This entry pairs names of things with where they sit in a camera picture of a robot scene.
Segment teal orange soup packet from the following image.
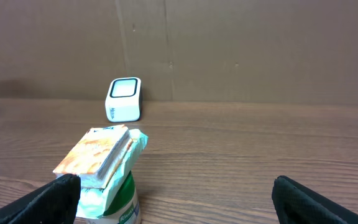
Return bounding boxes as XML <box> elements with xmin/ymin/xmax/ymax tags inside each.
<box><xmin>53</xmin><ymin>124</ymin><xmax>148</xmax><ymax>219</ymax></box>

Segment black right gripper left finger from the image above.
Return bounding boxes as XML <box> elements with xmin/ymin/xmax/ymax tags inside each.
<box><xmin>0</xmin><ymin>174</ymin><xmax>81</xmax><ymax>224</ymax></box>

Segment white barcode scanner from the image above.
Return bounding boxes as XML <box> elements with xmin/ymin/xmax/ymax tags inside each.
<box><xmin>104</xmin><ymin>77</ymin><xmax>142</xmax><ymax>123</ymax></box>

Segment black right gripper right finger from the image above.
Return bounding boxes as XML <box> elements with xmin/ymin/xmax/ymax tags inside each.
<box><xmin>272</xmin><ymin>175</ymin><xmax>358</xmax><ymax>224</ymax></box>

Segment green white cup container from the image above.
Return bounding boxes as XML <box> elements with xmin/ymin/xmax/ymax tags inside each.
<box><xmin>86</xmin><ymin>172</ymin><xmax>142</xmax><ymax>224</ymax></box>

